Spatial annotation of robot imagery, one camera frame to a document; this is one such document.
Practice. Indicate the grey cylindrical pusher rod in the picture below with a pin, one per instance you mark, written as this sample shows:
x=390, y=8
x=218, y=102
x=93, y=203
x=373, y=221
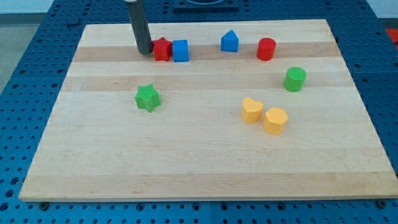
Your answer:
x=139, y=26

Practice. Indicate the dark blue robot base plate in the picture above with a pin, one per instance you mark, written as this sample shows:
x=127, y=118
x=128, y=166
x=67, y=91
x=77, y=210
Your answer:
x=204, y=5

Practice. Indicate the blue triangle house block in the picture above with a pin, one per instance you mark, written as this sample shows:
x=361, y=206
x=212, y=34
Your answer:
x=230, y=42

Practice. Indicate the blue cube block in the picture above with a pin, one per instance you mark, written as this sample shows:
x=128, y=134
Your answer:
x=180, y=50

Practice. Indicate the light wooden board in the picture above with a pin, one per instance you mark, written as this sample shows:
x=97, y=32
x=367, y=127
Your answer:
x=98, y=146

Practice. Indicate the green cylinder block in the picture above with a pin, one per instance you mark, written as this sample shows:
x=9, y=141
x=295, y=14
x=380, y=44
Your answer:
x=294, y=79

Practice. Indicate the yellow heart block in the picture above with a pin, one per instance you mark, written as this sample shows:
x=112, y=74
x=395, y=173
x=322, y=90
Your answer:
x=251, y=110

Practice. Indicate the red star block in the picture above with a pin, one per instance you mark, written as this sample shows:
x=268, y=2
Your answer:
x=162, y=49

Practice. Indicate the red cylinder block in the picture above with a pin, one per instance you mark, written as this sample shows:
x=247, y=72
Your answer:
x=266, y=48

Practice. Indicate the yellow hexagon block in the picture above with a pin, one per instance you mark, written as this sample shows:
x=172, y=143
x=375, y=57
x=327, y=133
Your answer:
x=275, y=120

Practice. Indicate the green star block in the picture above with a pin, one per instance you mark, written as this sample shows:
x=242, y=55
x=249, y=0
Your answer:
x=147, y=97

